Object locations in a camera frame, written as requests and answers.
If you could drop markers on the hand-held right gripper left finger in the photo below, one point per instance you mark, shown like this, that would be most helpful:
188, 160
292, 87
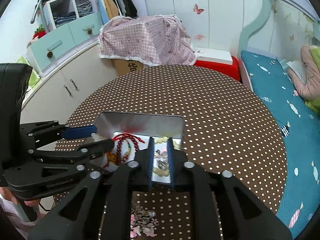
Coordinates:
150, 160

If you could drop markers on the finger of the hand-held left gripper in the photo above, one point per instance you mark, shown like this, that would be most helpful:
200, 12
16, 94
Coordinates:
100, 146
80, 132

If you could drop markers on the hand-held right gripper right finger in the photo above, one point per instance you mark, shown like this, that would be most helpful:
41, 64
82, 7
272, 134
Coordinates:
170, 160

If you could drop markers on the rectangular metal tin box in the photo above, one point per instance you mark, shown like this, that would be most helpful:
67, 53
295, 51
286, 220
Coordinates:
140, 122

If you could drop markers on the person's left hand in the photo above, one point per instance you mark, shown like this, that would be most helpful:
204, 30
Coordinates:
6, 193

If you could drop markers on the green paper bag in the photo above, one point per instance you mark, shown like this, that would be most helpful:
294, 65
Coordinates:
33, 77

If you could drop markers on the white cabinet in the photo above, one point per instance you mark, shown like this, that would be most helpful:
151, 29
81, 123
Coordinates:
82, 72

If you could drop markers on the round polka dot table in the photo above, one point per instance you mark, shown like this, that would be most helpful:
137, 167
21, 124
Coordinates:
212, 117

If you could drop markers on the red and green toy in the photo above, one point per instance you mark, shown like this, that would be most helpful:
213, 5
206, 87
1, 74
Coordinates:
40, 32

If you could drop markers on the brown cardboard box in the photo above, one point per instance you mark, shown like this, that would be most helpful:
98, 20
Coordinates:
125, 67

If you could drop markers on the light green drawer unit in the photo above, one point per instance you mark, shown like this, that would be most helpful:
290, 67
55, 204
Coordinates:
62, 40

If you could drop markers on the folded blue jeans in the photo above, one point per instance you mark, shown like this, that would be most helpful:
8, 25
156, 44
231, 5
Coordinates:
63, 20

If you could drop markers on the red box white lid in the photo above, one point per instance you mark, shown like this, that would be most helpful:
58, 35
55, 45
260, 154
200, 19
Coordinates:
222, 68

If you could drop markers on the curved metal handrail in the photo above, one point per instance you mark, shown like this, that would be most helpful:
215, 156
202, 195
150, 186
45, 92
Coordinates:
41, 0

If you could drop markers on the white flat box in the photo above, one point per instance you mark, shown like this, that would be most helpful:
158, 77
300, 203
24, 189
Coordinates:
215, 55

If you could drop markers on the pink checked cloth cover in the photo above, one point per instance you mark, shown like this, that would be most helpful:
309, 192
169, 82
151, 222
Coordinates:
145, 37

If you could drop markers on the folded grey jeans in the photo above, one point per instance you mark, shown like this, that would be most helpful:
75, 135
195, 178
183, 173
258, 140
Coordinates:
84, 8

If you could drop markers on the blue patterned bed sheet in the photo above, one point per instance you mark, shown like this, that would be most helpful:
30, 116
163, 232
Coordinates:
270, 92

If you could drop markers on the row of hanging clothes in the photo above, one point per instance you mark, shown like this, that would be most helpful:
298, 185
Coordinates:
112, 0

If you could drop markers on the pink butterfly sticker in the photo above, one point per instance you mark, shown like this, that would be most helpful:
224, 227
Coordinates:
198, 9

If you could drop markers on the white pillow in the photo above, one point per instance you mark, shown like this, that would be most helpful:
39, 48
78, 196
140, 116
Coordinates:
297, 67

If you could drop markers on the light green bunk bed frame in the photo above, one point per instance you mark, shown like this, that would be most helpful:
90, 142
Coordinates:
265, 10

